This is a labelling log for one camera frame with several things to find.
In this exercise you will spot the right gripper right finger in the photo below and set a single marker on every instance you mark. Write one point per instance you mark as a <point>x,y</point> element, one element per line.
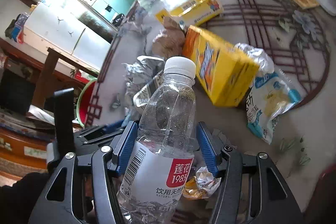
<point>270,200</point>

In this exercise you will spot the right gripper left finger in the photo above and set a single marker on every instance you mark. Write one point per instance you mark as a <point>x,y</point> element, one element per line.
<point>101,152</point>

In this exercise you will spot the yellow white wrapper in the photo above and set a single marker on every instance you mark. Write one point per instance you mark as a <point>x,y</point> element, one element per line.
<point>202,186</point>

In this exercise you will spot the clear plastic water bottle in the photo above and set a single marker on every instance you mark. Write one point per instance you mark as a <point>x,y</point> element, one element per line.
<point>162,155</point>

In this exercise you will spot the silver foil wrapper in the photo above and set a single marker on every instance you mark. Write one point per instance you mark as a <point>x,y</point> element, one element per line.
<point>139,73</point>

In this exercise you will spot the blue white snack bag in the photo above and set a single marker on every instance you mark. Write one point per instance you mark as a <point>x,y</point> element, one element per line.
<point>270,96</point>

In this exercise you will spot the yellow iced tea carton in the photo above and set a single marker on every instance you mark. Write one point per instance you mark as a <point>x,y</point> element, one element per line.
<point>224,71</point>

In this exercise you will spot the brown paper bag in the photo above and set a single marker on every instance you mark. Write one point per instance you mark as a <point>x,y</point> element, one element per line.
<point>170,41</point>

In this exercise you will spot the yellow bear cardboard box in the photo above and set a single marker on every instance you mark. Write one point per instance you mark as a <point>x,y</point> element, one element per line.
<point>192,12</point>

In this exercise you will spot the green trash bin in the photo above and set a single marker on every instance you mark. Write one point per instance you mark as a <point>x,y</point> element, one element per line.
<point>117,20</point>

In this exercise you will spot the white refrigerator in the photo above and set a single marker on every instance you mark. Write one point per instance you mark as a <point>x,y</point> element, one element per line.
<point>47,27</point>

